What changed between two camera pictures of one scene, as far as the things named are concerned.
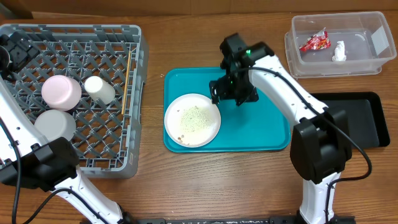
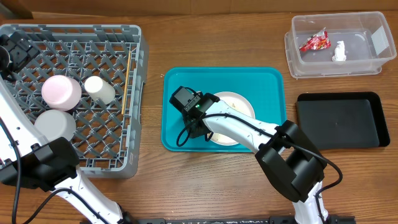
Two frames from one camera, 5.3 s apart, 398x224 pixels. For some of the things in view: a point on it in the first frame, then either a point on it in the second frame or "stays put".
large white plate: (193, 120) to (240, 104)
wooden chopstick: (126, 81) stays put
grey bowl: (53, 124) stays put
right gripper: (232, 92) to (193, 125)
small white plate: (61, 93) stays put
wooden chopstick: (127, 80) stays put
